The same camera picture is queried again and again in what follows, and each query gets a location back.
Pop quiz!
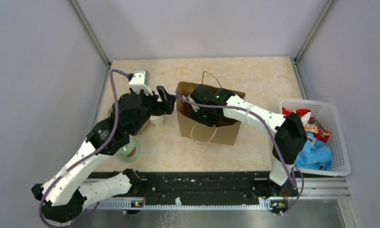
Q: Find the red snack packet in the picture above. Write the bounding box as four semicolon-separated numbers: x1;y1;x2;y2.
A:
282;107;331;143

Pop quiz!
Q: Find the white plastic basket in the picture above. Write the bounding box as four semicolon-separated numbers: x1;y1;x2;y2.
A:
279;99;351;176

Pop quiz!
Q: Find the brown paper bag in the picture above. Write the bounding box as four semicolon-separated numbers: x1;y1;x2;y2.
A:
176;98;241;146

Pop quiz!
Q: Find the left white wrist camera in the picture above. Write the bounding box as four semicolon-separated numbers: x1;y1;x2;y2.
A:
129;70;153;95

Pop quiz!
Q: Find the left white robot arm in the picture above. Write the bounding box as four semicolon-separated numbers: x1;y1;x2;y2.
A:
31;86;177;227

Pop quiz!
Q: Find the stack of cardboard cup carriers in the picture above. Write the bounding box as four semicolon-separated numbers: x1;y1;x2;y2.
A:
108;105;150;135

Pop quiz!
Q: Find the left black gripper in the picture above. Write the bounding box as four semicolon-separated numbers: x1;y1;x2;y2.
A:
130;85;177;136

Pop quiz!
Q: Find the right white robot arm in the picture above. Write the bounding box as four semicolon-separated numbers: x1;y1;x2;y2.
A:
180;85;308;196

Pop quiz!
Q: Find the stack of white paper cups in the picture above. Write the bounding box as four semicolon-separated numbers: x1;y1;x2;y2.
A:
149;115;164;126

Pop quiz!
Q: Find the blue snack packet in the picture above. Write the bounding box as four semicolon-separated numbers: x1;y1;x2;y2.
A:
295;132;333;171

